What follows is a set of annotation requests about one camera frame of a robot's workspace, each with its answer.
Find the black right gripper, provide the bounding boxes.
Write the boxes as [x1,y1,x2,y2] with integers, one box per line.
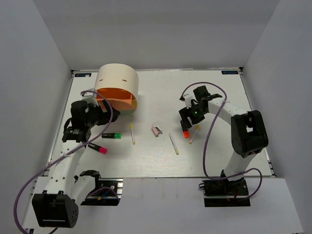
[180,102,208,130]

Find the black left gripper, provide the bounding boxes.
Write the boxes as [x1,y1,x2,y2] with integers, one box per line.
[85,99,120,128]

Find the orange black highlighter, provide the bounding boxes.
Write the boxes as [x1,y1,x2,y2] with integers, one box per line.
[183,130,190,138]

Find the green black highlighter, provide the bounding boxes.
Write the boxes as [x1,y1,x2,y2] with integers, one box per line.
[101,133,121,139]

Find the orange organizer drawer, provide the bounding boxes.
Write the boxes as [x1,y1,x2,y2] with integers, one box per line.
[97,88,137,112]

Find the pink black highlighter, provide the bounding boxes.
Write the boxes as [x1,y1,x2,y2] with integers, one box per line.
[88,143,107,154]

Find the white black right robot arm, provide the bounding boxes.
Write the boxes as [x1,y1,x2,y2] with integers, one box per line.
[179,82,269,195]

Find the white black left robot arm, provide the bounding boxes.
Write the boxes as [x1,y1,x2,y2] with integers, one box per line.
[32,100,120,228]

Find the white pen orange-yellow cap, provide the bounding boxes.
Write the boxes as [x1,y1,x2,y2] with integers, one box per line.
[189,125,200,144]

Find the white pen pale yellow ends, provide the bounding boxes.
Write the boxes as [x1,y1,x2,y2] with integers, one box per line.
[169,133,179,155]

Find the white pen bright yellow cap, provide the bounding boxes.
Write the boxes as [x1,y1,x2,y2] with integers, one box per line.
[130,123,136,145]

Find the pink white mini stapler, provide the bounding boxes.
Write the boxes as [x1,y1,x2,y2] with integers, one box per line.
[151,123,163,137]

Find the cream round drawer organizer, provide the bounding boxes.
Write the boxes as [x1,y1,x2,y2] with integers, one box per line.
[94,63,139,116]

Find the blue logo sticker left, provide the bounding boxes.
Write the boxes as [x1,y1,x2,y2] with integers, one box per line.
[75,73,92,78]

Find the blue logo sticker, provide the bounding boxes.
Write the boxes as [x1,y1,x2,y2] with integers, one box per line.
[221,70,239,75]
[75,73,92,78]

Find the blue logo sticker right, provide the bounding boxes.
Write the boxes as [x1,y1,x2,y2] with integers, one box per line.
[221,70,239,75]

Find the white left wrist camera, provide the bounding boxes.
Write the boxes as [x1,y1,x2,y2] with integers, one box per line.
[82,92,98,106]

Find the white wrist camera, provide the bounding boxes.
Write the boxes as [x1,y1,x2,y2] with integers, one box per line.
[82,92,98,106]
[182,94,193,109]

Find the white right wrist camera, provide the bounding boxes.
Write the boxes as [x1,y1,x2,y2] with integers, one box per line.
[182,94,193,109]

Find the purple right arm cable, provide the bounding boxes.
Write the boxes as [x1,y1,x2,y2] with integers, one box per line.
[180,82,263,203]

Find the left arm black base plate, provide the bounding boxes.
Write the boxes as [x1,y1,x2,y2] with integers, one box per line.
[81,178,123,206]

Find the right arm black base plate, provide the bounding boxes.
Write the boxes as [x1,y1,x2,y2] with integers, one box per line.
[198,178,251,208]

